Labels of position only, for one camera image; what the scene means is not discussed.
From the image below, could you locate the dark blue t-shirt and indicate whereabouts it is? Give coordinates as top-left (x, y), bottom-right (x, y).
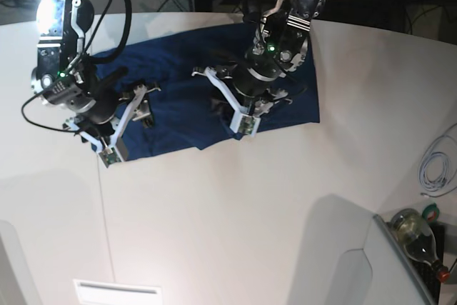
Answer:
top-left (98, 24), bottom-right (321, 161)

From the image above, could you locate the coiled light blue cable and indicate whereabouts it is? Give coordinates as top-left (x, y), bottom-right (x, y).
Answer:
top-left (418, 131), bottom-right (457, 198)

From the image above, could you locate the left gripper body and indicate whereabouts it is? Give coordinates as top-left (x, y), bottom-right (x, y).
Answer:
top-left (214, 61), bottom-right (289, 109)

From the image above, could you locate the green tape roll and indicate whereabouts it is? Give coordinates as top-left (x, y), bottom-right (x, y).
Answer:
top-left (422, 203), bottom-right (440, 223)

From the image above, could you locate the clear plastic bottle red cap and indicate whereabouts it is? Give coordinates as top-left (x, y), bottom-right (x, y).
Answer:
top-left (390, 209), bottom-right (451, 283)

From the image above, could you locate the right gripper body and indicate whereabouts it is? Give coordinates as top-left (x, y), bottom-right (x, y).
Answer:
top-left (42, 67), bottom-right (129, 124)

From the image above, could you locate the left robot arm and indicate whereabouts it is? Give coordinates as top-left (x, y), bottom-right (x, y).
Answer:
top-left (192, 0), bottom-right (326, 136)

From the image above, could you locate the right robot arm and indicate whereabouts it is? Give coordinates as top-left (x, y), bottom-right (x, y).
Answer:
top-left (24, 0), bottom-right (160, 167)

